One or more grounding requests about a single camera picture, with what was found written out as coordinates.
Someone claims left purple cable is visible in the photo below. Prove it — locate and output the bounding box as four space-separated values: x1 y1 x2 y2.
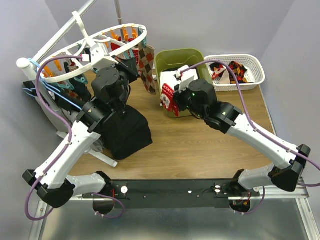
25 55 83 222

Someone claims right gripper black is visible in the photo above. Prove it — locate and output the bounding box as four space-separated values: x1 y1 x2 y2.
172 80 206 120

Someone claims black garment pile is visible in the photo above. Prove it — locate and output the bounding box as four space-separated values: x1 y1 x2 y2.
101 105 153 160

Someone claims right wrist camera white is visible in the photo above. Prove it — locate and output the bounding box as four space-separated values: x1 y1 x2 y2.
174 65 198 93

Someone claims white round sock hanger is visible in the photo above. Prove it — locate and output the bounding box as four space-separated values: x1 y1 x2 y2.
39 11 148 83

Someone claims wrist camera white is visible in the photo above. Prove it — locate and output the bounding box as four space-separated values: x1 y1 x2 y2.
84 42 118 70
174 65 198 93

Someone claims green plastic bin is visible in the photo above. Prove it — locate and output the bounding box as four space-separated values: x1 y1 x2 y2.
154 48 216 119

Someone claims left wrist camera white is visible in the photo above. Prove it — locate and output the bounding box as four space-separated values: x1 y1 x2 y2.
84 42 118 70

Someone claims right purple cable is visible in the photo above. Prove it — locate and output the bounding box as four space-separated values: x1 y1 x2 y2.
179 59 320 188

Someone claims white perforated basket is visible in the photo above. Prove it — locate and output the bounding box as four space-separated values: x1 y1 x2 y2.
204 54 266 92

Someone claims brown argyle sock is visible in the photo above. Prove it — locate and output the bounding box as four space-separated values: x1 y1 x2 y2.
138 43 156 95

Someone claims white drying rack stand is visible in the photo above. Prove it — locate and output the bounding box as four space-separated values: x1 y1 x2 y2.
16 0 123 169

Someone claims red santa sock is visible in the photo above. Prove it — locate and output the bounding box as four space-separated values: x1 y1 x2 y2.
160 83 179 117

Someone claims red sock with grey toe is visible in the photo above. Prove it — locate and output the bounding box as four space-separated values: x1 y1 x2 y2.
219 70 231 85

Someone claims argyle sock red yellow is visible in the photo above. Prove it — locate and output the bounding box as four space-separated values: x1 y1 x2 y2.
209 62 226 80
228 61 248 84

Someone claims aluminium frame rail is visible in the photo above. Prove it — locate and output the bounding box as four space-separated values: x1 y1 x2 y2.
30 186 320 240

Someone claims purple cable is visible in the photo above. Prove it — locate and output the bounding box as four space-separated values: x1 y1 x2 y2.
25 55 83 222
179 59 320 188

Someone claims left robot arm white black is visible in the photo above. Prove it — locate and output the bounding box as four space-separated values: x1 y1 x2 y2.
23 67 148 209

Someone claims white folded cloth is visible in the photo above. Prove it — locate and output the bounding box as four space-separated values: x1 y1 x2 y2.
159 70 178 88

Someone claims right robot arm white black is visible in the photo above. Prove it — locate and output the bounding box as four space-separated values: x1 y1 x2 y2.
173 79 311 196

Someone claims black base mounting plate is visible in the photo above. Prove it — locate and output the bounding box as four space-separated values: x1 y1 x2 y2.
105 178 248 209

